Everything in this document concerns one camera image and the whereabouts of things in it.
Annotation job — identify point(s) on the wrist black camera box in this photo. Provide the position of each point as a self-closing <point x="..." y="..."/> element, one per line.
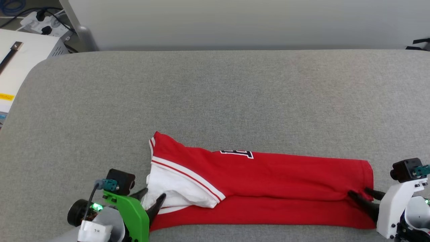
<point x="121" y="181"/>
<point x="404" y="169"/>

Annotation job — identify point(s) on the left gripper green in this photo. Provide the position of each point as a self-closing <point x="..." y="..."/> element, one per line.
<point x="132" y="211"/>

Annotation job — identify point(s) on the grey partition leg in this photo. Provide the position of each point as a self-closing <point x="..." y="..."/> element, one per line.
<point x="85" y="37"/>

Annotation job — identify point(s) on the white power strip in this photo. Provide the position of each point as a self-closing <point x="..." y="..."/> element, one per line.
<point x="55" y="27"/>

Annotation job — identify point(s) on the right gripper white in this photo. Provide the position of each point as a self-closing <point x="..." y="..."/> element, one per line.
<point x="393" y="208"/>

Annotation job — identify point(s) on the black power plug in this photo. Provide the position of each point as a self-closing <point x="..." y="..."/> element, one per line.
<point x="40" y="15"/>
<point x="46" y="30"/>

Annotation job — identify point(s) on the yellow warning label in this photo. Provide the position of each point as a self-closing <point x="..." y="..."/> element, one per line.
<point x="6" y="96"/>

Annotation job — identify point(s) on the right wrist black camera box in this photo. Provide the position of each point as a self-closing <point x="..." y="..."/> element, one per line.
<point x="404" y="169"/>

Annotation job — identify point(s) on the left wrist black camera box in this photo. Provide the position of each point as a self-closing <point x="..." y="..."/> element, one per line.
<point x="121" y="181"/>

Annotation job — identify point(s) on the red and white jersey shirt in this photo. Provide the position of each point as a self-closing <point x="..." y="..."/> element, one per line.
<point x="268" y="185"/>

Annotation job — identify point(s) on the right grey white robot arm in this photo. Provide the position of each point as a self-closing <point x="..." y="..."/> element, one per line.
<point x="416" y="218"/>

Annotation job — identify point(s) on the white partition board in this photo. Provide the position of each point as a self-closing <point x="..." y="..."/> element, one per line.
<point x="242" y="22"/>

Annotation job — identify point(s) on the black taped partition foot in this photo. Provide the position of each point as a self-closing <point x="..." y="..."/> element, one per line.
<point x="420" y="45"/>

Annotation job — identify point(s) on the white appliance box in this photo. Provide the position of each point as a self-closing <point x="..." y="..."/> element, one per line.
<point x="30" y="50"/>

